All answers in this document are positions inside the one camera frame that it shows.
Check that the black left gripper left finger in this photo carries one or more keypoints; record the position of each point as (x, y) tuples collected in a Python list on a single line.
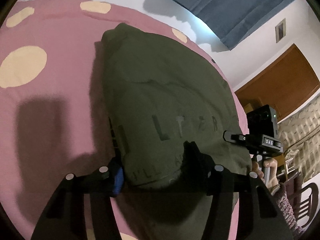
[(64, 215)]

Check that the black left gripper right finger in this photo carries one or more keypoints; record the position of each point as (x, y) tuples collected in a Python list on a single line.
[(259, 217)]

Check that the dark green t-shirt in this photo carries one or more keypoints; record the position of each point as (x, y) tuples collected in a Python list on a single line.
[(160, 94)]

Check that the person's right hand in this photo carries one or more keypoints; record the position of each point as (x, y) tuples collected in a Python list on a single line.
[(272, 184)]

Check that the patterned beige cloth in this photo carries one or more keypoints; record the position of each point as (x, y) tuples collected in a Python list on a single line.
[(300, 137)]

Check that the dark wooden chair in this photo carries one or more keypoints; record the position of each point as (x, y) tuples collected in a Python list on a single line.
[(303, 197)]

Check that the brown wooden door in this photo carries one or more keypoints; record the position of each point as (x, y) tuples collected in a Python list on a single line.
[(284, 85)]

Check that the pink bedsheet with cream dots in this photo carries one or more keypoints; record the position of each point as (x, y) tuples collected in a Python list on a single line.
[(54, 119)]

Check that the small wall picture frame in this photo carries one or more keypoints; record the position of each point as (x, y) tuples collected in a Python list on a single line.
[(280, 30)]

